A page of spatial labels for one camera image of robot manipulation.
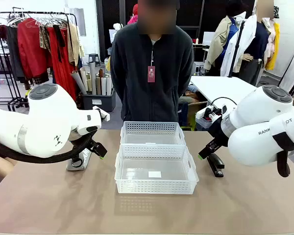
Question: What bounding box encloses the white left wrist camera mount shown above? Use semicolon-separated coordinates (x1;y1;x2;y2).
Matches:
93;106;110;122

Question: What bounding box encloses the grey CAMPUS pencil pouch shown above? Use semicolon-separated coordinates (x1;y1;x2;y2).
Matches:
66;148;93;171

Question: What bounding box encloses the small white perforated plastic basket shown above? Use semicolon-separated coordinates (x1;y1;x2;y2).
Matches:
120;121;186;146

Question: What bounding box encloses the clear box with red contents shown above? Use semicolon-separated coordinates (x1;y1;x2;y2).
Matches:
195;107;222;132

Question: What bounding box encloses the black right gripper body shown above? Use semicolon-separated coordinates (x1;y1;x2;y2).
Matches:
208;115;230;147

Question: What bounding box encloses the person in red hood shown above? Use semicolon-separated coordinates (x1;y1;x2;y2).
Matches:
126;3;139;25

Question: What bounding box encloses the maroon name badge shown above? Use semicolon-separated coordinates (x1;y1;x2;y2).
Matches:
147;65;155;83

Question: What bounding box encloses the long red dress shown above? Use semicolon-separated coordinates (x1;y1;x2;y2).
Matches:
48;26;78;101

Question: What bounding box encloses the brown fabric roll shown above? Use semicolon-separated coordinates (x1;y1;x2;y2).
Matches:
99;69;105;96

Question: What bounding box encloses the seated person in black shorts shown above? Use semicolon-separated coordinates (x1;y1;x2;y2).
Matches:
0;149;15;177

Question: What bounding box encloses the person in dark fleece jacket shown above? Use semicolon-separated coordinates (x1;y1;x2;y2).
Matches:
110;0;194;130

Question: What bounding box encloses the mannequin with white coat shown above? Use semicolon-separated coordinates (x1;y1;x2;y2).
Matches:
220;0;267;86

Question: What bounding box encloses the tall pale cardboard tube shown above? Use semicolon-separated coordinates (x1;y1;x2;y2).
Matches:
89;62;97;95

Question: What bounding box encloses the large white perforated plastic basket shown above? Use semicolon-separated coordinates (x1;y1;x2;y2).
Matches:
114;144;199;195

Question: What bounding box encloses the black step stool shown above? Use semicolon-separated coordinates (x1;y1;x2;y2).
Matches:
88;53;100;67

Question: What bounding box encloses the black metal clothes rack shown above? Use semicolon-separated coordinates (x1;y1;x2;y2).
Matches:
0;11;79;112

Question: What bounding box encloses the black stapler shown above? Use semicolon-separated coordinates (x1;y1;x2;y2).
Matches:
207;153;225;178

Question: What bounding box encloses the thin black camera cable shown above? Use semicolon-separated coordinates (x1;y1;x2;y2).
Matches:
210;97;237;110

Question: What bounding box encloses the beige hanging garment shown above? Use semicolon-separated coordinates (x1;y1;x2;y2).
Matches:
68;23;85;67

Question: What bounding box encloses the dark grey hanging garment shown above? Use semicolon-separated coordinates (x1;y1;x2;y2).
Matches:
0;25;24;83

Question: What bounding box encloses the red jacket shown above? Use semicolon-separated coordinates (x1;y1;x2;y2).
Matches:
17;18;52;79

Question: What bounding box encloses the patterned brown hanging garment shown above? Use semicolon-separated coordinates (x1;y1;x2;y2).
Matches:
39;25;51;49

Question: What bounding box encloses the thick grey fabric roll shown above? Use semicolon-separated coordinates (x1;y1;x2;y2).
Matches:
71;70;88;95

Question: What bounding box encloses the white work table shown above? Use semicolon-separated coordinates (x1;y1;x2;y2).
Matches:
190;75;258;108

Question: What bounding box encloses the black stand pole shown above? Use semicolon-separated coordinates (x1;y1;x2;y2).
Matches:
229;19;245;78

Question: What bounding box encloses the mannequin with beige coat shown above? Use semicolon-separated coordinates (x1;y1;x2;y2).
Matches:
203;0;238;76

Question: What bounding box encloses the green plastic crate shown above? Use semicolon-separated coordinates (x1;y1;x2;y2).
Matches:
180;112;196;132

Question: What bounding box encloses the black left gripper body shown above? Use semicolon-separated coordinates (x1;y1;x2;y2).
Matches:
84;132;98;147

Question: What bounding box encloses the yellow hanging garment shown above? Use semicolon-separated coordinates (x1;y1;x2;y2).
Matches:
264;22;281;71

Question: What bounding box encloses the dark grey storage bin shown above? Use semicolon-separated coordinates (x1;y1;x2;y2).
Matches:
82;92;116;113

